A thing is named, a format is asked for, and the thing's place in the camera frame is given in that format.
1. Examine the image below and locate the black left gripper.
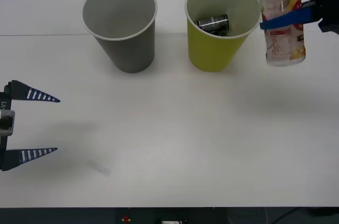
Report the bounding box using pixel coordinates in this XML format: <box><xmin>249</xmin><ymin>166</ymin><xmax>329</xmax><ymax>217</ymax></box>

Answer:
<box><xmin>0</xmin><ymin>79</ymin><xmax>61</xmax><ymax>172</ymax></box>

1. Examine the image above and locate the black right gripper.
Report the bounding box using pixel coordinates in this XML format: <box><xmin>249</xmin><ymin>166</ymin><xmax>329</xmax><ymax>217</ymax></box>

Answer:
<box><xmin>259</xmin><ymin>0</ymin><xmax>339</xmax><ymax>35</ymax></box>

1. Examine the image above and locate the clear bottle with red cap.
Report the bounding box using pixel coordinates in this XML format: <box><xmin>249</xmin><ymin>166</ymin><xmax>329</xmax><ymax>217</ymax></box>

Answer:
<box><xmin>256</xmin><ymin>0</ymin><xmax>307</xmax><ymax>68</ymax></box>

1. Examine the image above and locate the black drink can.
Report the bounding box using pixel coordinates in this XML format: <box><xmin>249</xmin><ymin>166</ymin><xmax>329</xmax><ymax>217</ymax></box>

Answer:
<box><xmin>195</xmin><ymin>13</ymin><xmax>230</xmax><ymax>34</ymax></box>

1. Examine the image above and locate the yellow-green plastic bin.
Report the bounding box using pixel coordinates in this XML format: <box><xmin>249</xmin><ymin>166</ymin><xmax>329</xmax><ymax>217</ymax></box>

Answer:
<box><xmin>184</xmin><ymin>0</ymin><xmax>263</xmax><ymax>73</ymax></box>

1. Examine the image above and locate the grey plastic bin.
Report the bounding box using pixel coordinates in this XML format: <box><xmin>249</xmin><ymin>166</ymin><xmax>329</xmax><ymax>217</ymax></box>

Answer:
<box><xmin>81</xmin><ymin>0</ymin><xmax>158</xmax><ymax>74</ymax></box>

